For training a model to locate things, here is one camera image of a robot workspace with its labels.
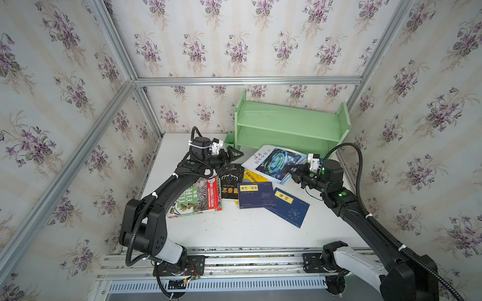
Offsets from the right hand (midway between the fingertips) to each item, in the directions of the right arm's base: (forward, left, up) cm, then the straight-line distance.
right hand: (291, 165), depth 76 cm
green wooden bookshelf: (+16, -5, +5) cm, 17 cm away
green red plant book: (-5, +39, -19) cm, 44 cm away
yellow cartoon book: (+8, +16, -22) cm, 29 cm away
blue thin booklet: (-8, -3, -24) cm, 25 cm away
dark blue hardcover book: (-3, +15, -21) cm, 26 cm away
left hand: (+4, +21, -2) cm, 22 cm away
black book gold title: (+8, +26, -21) cm, 35 cm away
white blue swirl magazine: (+5, +7, -5) cm, 11 cm away
